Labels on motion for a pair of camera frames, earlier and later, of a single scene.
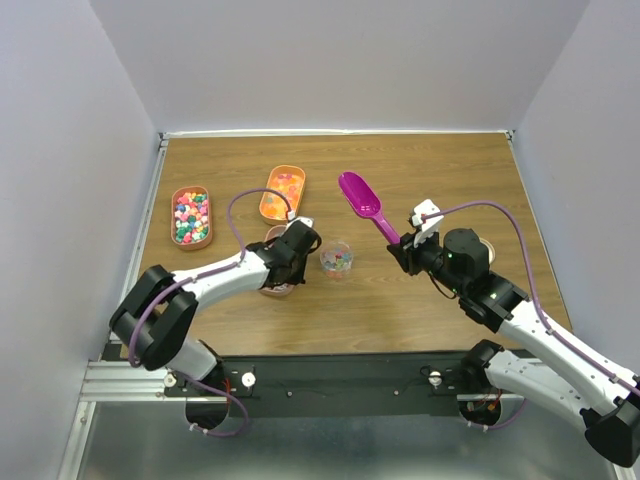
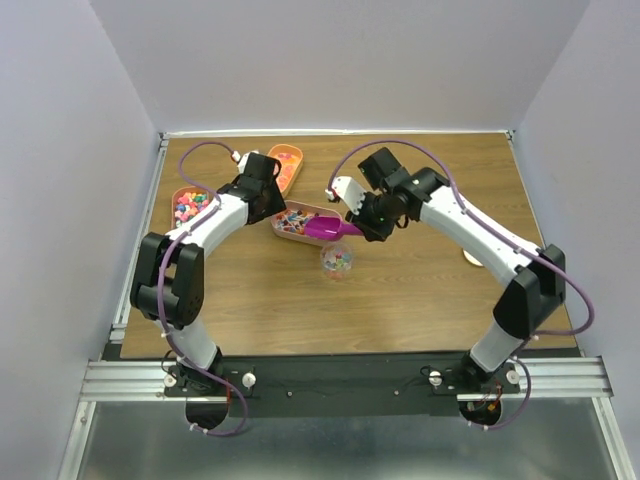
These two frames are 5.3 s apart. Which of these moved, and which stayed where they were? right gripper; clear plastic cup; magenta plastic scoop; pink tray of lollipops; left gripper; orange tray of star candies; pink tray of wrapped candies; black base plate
Moved: right gripper; magenta plastic scoop; orange tray of star candies; pink tray of lollipops; left gripper
Stayed: pink tray of wrapped candies; clear plastic cup; black base plate
